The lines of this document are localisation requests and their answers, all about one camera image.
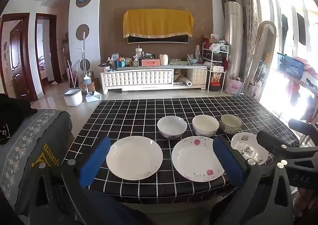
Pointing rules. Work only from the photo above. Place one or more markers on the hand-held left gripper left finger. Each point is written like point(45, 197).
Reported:
point(95, 160)

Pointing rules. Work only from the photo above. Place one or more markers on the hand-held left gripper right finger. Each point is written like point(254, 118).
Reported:
point(228, 163)

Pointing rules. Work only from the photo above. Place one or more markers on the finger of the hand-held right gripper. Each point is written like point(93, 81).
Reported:
point(270, 140)
point(303, 128)

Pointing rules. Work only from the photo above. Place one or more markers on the white plate with dark floral print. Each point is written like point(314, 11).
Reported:
point(244, 144)

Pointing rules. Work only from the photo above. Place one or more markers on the white plate with pink petals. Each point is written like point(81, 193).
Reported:
point(193, 158)

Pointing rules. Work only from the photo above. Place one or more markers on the patterned rim bowl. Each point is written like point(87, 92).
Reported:
point(229, 125)

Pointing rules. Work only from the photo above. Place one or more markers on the plain white plate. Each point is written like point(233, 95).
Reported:
point(134, 158)

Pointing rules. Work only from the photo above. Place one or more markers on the plain white bowl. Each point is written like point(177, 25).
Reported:
point(205, 124)

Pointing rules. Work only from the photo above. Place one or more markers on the white bowl with blue print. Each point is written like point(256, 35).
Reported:
point(171, 125)

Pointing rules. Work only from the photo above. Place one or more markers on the red clothes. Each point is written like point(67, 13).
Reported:
point(292, 89)

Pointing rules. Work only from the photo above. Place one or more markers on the pink clothes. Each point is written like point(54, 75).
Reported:
point(309, 68)

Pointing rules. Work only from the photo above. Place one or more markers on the white dustpan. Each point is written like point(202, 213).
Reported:
point(93, 97)

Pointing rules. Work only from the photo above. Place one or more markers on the blue plastic basket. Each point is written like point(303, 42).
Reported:
point(289, 66)

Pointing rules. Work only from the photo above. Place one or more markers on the black checkered tablecloth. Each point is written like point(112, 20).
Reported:
point(139, 113)

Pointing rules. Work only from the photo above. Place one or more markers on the pink bag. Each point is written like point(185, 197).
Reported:
point(233, 87)

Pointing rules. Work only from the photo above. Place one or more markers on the white mop bucket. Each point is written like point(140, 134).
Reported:
point(72, 98)

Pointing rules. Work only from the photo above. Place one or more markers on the grey embroidered chair cover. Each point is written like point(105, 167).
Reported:
point(22, 145)

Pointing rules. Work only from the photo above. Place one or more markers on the cardboard box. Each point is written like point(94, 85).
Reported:
point(93, 83)

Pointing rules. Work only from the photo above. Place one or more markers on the white broom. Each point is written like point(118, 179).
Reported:
point(87, 81)

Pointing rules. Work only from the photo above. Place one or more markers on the oval standing mirror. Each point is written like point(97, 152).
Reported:
point(258, 53)

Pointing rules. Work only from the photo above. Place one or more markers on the white paper roll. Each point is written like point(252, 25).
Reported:
point(188, 82)

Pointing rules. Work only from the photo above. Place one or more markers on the white tufted television cabinet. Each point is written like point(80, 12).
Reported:
point(136, 78)

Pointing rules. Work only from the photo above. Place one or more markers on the white shelf rack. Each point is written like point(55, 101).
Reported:
point(215, 66)

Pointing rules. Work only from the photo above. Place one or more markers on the hanging dark garment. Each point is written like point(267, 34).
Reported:
point(285, 26)
point(301, 28)

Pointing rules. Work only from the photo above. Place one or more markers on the white standing air conditioner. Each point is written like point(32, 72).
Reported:
point(233, 41)

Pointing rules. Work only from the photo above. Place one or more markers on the pink storage box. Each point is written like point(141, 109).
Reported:
point(150, 62)

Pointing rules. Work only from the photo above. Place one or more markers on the white plastic jug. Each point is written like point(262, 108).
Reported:
point(164, 59)

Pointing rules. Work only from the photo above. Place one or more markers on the patterned beige curtain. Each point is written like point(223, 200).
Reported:
point(249, 16)

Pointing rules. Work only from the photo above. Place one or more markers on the dark wooden door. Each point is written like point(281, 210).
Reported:
point(17, 61)

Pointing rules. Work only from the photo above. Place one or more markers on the yellow cloth cover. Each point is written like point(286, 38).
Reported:
point(157, 22)

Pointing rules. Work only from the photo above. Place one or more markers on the dark wooden door frame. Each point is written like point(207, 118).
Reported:
point(56, 48)

